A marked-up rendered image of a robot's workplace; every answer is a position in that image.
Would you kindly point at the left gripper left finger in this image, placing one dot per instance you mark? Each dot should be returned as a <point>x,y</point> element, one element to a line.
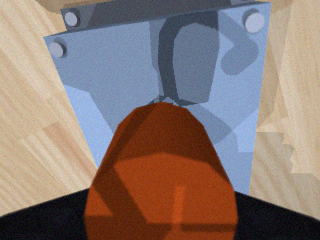
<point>35,222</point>

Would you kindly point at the light blue metal plate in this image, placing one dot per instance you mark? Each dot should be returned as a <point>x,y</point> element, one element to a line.
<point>203,60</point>

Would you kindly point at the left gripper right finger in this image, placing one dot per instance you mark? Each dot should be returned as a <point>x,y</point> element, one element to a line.
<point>261,220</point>

